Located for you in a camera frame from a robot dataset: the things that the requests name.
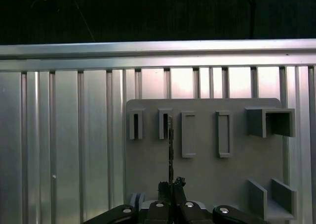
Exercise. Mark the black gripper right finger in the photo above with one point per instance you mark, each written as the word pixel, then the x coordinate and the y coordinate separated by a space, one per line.
pixel 192 214

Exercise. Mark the green RAM stick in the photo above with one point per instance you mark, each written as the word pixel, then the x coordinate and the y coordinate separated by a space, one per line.
pixel 170 147

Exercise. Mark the grey parts rack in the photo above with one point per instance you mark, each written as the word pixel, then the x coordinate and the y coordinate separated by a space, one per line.
pixel 209 172

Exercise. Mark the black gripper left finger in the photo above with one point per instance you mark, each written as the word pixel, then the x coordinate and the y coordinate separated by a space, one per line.
pixel 158 214

